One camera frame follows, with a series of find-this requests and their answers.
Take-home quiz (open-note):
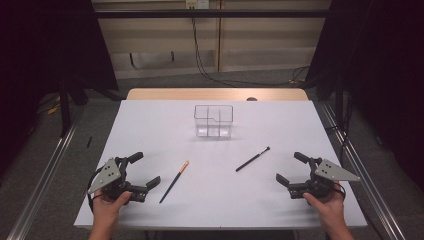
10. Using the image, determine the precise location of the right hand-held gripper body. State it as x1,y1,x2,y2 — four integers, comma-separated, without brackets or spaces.
287,156,362,201

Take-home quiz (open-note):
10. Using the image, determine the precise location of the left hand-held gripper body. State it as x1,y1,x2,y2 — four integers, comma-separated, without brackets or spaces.
87,156,148,203

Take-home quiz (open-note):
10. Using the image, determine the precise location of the orange-tipped makeup brush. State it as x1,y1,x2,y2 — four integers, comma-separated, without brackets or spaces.
158,160,190,204

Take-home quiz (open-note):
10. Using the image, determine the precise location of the black makeup brush silver ferrule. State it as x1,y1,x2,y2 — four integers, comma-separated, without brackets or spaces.
235,146,271,173

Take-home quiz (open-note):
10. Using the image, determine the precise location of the clear plastic divided organizer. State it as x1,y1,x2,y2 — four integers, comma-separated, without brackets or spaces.
193,104,234,139

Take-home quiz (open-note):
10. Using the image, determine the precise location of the person's right hand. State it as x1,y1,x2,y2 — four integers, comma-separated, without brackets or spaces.
302,184,348,228

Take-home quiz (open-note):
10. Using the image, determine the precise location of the person's left hand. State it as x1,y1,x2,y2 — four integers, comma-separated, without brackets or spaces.
91,190,133,225

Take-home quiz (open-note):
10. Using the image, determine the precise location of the white table mat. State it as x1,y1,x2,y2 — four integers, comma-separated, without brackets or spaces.
73,99,368,231

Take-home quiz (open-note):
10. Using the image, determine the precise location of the black metal stand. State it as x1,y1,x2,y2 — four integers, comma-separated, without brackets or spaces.
334,71,345,127
58,78,73,138

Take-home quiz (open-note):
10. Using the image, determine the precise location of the wooden table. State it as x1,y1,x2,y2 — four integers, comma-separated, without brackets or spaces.
125,87,309,102

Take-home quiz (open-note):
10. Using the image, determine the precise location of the dark curtain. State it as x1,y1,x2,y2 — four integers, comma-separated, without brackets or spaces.
304,0,424,193
0,0,120,174

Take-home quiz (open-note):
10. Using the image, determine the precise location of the black horizontal bar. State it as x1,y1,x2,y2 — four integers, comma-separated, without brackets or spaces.
94,9,332,20

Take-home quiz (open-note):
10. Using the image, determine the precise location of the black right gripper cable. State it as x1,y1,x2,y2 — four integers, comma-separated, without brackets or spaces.
337,183,348,202

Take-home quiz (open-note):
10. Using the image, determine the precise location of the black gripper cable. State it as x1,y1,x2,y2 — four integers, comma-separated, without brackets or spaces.
337,183,348,202
85,166,105,214

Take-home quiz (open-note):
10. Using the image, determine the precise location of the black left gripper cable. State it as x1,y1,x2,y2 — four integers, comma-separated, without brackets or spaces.
85,166,105,214

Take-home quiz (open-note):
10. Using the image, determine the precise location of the aluminium floor rail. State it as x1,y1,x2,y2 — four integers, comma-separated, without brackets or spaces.
6,109,85,240
319,101,407,240

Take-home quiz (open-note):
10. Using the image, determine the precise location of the black wall cable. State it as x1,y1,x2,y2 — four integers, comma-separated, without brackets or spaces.
190,8,311,88

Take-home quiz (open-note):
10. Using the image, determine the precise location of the white wall socket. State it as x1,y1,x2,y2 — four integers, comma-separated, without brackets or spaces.
185,0,210,10

